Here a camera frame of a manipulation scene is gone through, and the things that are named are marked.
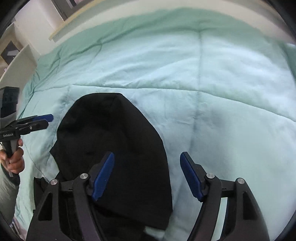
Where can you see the black hooded jacket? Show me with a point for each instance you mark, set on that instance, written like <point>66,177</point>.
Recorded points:
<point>104,129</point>

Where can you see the white bookshelf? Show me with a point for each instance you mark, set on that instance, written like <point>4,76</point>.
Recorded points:
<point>20,60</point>

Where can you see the person's left forearm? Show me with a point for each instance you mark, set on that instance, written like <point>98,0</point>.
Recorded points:
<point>7,192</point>

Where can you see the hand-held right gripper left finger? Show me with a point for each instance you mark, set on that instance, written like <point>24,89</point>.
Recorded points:
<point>104,176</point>

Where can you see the mint green quilt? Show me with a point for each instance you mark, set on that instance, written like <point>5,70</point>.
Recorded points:
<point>208,81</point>

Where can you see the black picture frame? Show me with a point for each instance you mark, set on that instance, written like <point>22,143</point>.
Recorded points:
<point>8,54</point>

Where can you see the person's left hand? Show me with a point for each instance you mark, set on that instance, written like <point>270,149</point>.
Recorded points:
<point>16,162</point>

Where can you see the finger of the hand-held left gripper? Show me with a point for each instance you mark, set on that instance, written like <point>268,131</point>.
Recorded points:
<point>34,126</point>
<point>47,117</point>

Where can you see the dark framed window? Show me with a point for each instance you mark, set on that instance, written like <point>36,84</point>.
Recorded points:
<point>67,7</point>

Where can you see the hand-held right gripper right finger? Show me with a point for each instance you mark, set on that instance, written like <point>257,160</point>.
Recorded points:
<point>190,176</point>

